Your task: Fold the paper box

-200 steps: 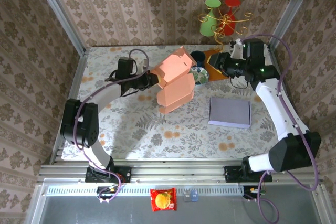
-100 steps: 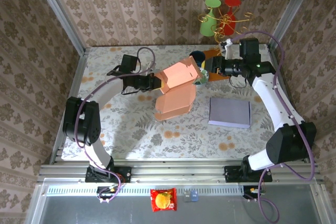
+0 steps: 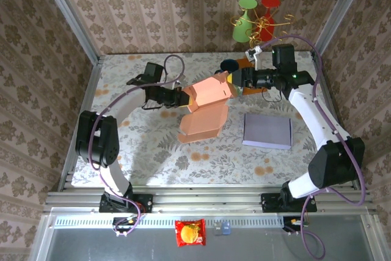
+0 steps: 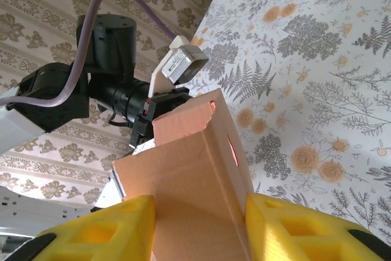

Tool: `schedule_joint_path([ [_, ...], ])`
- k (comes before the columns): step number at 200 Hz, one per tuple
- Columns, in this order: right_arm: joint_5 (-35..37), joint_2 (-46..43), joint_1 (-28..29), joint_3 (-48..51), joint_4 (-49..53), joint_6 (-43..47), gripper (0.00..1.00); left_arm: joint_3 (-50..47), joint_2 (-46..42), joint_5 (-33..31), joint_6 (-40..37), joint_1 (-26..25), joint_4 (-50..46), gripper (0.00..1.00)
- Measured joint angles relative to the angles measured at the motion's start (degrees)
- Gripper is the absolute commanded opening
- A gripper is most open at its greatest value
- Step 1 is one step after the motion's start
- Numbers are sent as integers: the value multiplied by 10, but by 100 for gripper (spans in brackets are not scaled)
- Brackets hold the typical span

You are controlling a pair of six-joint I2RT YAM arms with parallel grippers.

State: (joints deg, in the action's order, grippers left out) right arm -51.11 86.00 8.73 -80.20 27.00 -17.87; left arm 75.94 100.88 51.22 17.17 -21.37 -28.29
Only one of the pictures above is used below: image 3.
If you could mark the orange paper box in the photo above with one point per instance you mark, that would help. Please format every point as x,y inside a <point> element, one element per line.
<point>207,96</point>

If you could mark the white paper box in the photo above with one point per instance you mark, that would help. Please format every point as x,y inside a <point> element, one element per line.
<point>267,131</point>

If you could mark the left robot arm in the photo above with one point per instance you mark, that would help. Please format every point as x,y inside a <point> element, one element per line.
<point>97,141</point>

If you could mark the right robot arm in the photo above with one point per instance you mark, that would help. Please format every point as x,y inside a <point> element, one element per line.
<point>336,163</point>

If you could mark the dark blue mug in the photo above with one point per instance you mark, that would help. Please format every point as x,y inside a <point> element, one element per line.
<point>229,64</point>

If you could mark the orange wooden board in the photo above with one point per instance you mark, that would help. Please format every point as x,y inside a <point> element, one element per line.
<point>244,63</point>

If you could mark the green goblet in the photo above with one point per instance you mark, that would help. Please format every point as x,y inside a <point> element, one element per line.
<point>241,31</point>

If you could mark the floral table cover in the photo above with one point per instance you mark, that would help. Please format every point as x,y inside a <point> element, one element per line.
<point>214,166</point>

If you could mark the red goblet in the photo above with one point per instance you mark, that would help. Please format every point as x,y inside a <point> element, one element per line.
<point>270,2</point>

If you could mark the perforated metal strip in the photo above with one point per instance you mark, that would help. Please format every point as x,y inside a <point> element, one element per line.
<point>165,222</point>

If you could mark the small grey sachet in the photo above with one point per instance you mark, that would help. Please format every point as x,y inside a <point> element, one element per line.
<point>217,230</point>

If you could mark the red snack packet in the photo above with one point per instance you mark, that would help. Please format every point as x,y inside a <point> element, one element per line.
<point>189,233</point>

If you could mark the small blue sachet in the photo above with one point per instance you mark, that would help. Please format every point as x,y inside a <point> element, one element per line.
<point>226,230</point>

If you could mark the grey metal shelf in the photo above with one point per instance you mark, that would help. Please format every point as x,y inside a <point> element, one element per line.
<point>259,245</point>

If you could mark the aluminium side rail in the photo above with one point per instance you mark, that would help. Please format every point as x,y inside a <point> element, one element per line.
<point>327,90</point>
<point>91,83</point>

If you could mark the aluminium frame post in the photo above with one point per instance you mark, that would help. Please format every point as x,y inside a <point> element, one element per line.
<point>339,13</point>
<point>70,13</point>

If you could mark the aluminium front rail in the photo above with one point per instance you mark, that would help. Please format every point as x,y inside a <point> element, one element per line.
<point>207,200</point>

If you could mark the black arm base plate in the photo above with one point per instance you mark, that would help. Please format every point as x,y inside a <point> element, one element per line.
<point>268,203</point>
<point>146,203</point>

